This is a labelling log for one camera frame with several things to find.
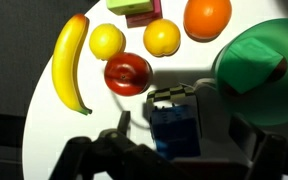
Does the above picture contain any checkered cube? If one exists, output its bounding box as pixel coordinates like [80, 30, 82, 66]
[146, 85, 197, 110]

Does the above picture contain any blue block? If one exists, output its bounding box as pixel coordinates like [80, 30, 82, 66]
[150, 105, 201, 160]

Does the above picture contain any green plastic bowl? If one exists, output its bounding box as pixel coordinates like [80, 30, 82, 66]
[214, 18, 288, 126]

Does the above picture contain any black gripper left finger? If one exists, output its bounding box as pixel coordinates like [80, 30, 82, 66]
[117, 111, 131, 135]

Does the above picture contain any green block in bowl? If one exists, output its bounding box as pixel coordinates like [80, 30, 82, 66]
[217, 38, 284, 94]

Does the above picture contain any red-orange block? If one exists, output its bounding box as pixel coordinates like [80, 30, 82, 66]
[266, 58, 288, 83]

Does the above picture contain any magenta block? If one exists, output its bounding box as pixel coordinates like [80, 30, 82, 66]
[125, 0, 163, 28]

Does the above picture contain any yellow peach fruit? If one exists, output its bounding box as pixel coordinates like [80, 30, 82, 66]
[143, 19, 181, 57]

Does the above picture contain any yellow banana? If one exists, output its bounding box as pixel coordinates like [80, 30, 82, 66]
[52, 14, 92, 115]

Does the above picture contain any yellow lemon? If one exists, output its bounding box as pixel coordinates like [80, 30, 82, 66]
[89, 23, 124, 60]

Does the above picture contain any lime green block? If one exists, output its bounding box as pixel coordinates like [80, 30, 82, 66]
[106, 0, 153, 15]

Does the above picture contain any orange fruit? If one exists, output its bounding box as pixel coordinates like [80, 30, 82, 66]
[183, 0, 232, 40]

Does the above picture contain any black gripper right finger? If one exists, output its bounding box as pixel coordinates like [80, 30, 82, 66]
[229, 115, 286, 174]

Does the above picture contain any round white table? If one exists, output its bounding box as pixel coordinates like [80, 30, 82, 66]
[22, 0, 288, 180]

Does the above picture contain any red apple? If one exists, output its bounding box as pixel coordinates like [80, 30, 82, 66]
[104, 53, 153, 96]

